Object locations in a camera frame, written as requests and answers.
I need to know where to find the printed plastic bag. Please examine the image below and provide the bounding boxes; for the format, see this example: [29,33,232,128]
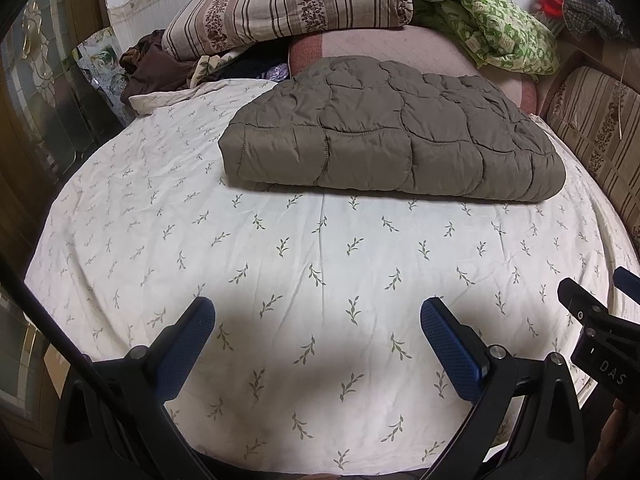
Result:
[77,27,133,126]

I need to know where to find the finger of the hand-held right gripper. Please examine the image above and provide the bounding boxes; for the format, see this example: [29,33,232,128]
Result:
[613,266,640,307]
[557,276,621,335]

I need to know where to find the grey checked cloth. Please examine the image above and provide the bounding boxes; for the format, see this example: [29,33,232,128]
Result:
[562,0,633,42]

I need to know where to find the wooden headboard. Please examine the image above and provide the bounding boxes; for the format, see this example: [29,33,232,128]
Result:
[537,35,640,116]

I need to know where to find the striped floral cushion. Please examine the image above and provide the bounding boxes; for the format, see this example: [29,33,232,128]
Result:
[545,65,640,256]

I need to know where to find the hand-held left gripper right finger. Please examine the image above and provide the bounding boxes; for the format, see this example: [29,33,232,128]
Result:
[420,296,587,480]

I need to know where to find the dark cloth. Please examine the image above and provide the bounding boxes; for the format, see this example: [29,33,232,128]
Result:
[222,52,291,81]

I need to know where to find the green and white blanket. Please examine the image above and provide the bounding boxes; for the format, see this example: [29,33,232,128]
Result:
[392,0,561,81]

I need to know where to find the white leaf-print bed sheet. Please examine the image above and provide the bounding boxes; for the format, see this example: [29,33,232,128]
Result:
[24,77,640,476]

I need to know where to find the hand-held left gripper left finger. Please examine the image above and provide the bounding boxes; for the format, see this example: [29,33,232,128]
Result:
[51,296,216,480]

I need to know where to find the brown garment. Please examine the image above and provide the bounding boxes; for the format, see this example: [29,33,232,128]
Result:
[119,29,201,106]

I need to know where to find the red cloth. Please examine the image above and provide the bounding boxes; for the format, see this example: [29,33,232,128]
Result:
[536,0,571,18]

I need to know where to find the olive quilted hooded jacket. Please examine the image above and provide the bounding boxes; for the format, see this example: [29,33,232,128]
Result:
[218,56,567,204]

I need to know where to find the cream leaf-print cloth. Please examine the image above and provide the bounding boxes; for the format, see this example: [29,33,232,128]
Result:
[190,50,246,88]

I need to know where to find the pink bolster cushion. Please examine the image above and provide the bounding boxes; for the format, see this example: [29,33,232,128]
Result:
[287,25,541,116]

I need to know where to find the striped floral pillow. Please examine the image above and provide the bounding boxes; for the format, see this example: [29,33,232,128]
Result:
[161,0,415,60]

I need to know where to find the wooden glass door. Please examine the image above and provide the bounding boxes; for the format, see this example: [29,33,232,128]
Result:
[0,0,121,261]

